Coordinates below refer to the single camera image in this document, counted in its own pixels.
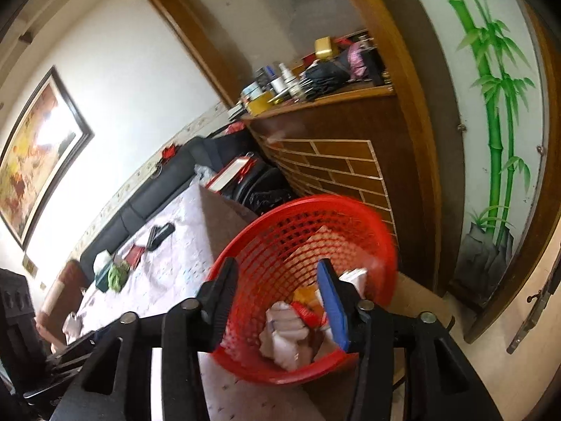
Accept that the dark sofa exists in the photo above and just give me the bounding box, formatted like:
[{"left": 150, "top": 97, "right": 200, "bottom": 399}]
[{"left": 81, "top": 135, "right": 264, "bottom": 269}]

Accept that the bamboo painted glass panel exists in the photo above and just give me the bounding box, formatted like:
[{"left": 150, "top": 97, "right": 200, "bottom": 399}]
[{"left": 396, "top": 0, "right": 547, "bottom": 308}]

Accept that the clear plastic bag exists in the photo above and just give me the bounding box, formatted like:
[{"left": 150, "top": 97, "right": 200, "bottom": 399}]
[{"left": 192, "top": 164, "right": 216, "bottom": 185}]

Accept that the framed horse painting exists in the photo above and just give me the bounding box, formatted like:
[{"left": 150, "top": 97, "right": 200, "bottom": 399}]
[{"left": 0, "top": 65, "right": 95, "bottom": 252}]

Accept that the black toy pistol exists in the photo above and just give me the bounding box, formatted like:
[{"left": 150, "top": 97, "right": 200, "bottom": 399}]
[{"left": 146, "top": 222, "right": 176, "bottom": 252}]

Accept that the green cloth ball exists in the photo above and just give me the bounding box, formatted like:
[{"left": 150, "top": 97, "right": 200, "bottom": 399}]
[{"left": 107, "top": 262, "right": 130, "bottom": 293}]

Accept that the crumpled white tissue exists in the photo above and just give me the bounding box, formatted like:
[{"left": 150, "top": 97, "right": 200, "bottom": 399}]
[{"left": 258, "top": 300, "right": 317, "bottom": 372}]

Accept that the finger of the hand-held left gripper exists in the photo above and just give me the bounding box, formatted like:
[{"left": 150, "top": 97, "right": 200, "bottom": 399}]
[
  {"left": 45, "top": 330, "right": 112, "bottom": 365},
  {"left": 23, "top": 357, "right": 97, "bottom": 409}
]

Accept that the red pouch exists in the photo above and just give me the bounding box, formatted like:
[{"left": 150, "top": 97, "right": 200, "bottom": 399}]
[{"left": 124, "top": 243, "right": 146, "bottom": 268}]

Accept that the red gift box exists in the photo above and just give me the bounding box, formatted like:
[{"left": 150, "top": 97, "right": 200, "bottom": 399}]
[{"left": 208, "top": 155, "right": 257, "bottom": 192}]

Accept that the red plastic basket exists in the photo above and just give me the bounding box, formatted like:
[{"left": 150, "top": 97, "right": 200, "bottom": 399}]
[{"left": 204, "top": 193, "right": 401, "bottom": 388}]

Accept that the pink cloth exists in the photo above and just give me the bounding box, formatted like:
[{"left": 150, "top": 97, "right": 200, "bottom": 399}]
[{"left": 346, "top": 41, "right": 367, "bottom": 80}]

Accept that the gold box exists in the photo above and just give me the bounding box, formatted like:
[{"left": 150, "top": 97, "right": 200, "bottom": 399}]
[{"left": 314, "top": 36, "right": 338, "bottom": 60}]

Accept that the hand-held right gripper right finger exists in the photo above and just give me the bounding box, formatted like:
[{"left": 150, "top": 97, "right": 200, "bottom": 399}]
[{"left": 316, "top": 258, "right": 505, "bottom": 421}]

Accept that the brown armchair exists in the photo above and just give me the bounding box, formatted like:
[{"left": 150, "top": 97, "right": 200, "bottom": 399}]
[{"left": 34, "top": 259, "right": 91, "bottom": 343}]

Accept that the white cup with red mark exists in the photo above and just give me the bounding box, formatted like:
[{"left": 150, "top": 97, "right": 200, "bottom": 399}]
[{"left": 62, "top": 311, "right": 84, "bottom": 339}]

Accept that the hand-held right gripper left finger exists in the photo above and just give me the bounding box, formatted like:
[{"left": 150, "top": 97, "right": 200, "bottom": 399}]
[{"left": 50, "top": 257, "right": 240, "bottom": 421}]

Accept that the dark green tissue box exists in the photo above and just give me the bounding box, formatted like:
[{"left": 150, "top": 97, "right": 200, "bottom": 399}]
[{"left": 92, "top": 249, "right": 117, "bottom": 293}]

